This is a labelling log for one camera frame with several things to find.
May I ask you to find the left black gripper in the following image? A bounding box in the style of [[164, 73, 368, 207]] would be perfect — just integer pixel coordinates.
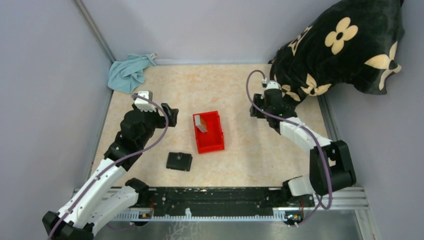
[[132, 102, 178, 148]]

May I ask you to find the black leather card holder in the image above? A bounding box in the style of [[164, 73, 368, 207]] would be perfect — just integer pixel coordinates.
[[166, 152, 193, 172]]

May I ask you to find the red plastic bin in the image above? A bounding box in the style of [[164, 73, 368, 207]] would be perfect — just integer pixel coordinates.
[[192, 111, 225, 154]]

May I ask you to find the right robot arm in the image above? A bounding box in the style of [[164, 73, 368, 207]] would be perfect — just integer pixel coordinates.
[[249, 89, 357, 206]]

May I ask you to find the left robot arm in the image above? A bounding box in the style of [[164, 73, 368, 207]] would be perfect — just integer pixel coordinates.
[[42, 103, 179, 240]]

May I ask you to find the stack of credit cards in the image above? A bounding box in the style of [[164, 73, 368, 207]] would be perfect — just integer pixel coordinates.
[[194, 114, 208, 133]]

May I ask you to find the light blue cloth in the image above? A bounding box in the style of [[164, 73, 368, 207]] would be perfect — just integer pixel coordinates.
[[107, 52, 158, 94]]

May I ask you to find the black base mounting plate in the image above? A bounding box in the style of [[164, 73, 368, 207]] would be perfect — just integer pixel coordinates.
[[134, 187, 315, 217]]

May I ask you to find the black floral blanket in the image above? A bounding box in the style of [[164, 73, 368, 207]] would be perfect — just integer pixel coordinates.
[[269, 0, 405, 106]]

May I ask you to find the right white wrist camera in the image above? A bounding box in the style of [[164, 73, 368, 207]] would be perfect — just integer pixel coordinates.
[[261, 78, 281, 91]]

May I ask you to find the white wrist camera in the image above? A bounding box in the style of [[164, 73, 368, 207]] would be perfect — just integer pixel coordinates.
[[134, 90, 156, 112], [261, 78, 281, 91]]

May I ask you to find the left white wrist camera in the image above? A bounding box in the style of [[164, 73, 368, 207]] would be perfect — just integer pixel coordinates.
[[134, 90, 156, 112]]

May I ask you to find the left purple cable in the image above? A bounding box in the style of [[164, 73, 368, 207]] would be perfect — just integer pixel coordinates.
[[46, 94, 170, 240]]

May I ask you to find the purple cable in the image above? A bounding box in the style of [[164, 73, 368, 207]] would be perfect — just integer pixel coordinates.
[[245, 69, 334, 228], [46, 94, 170, 240]]

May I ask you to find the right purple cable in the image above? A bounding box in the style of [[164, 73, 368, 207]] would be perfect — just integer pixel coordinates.
[[245, 69, 334, 228]]

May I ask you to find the aluminium front rail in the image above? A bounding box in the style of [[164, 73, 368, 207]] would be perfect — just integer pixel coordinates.
[[70, 186, 369, 225]]

